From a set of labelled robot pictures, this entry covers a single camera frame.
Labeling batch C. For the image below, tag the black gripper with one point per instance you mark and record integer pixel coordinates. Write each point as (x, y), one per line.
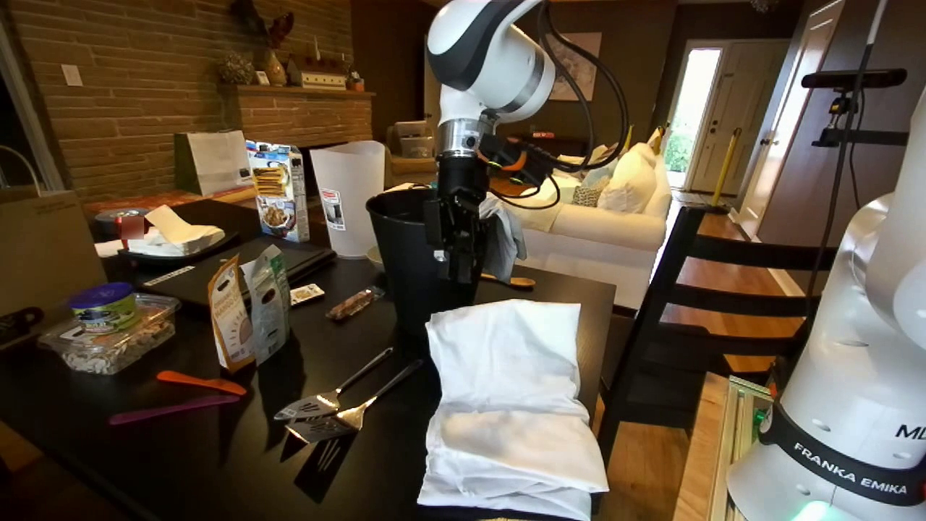
(465, 189)

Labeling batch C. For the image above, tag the white cloth towel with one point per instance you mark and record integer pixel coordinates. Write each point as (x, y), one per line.
(501, 386)
(505, 242)

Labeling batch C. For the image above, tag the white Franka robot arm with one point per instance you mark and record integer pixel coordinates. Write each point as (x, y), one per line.
(492, 58)

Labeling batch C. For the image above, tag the wicker basket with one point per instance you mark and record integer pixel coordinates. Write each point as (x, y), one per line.
(414, 139)

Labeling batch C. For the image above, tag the wooden spoon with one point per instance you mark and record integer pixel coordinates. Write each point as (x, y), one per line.
(523, 282)

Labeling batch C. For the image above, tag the white translucent plastic container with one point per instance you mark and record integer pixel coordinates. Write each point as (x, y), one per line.
(348, 192)

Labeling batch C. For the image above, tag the white sofa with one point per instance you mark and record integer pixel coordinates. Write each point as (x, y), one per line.
(579, 242)

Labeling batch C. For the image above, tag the printed snack bag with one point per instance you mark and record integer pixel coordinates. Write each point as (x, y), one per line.
(277, 192)

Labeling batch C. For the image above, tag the small white card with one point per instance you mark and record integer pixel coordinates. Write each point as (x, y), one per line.
(309, 292)

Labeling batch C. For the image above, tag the vase with dried flowers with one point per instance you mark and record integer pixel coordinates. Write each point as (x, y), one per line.
(273, 66)

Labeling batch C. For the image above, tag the white green standing pouch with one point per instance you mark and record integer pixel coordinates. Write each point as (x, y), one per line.
(268, 304)

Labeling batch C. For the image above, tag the white entry door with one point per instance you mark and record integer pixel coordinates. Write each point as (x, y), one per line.
(694, 117)

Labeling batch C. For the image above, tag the brick hearth bench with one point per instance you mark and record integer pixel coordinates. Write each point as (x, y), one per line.
(220, 198)

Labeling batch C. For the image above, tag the white paper bag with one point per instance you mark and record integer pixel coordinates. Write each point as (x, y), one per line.
(219, 162)

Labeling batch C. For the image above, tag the black flat board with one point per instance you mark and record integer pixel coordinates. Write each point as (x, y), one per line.
(220, 275)

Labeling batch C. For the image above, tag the orange standing pouch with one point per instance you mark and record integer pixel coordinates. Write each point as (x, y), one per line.
(231, 320)

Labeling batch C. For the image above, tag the metal tongs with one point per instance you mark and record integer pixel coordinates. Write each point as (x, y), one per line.
(309, 409)

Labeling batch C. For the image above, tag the square slotted metal spatula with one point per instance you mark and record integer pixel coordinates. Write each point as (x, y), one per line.
(333, 430)

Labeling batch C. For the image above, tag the white folded napkins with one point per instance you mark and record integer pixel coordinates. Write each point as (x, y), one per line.
(177, 231)

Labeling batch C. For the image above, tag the orange flat stick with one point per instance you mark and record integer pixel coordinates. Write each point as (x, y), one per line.
(205, 382)

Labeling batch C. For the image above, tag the purple flat stick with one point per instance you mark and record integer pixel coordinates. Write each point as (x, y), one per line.
(174, 409)

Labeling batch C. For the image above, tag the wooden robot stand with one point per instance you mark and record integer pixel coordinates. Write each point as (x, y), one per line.
(704, 463)

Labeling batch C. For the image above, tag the jar with blue lid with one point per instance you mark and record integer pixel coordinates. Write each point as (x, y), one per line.
(106, 301)

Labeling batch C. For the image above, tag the clear plastic food container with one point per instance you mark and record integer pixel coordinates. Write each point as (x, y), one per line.
(106, 341)

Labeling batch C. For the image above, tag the brown paper bag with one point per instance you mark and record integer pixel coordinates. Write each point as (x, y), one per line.
(48, 256)

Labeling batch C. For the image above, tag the framed wall picture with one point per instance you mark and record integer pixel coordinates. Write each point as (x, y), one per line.
(582, 66)

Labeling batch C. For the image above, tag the black camera on stand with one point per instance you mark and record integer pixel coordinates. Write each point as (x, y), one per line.
(856, 79)

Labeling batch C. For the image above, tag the white light switch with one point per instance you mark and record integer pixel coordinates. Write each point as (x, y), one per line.
(71, 75)

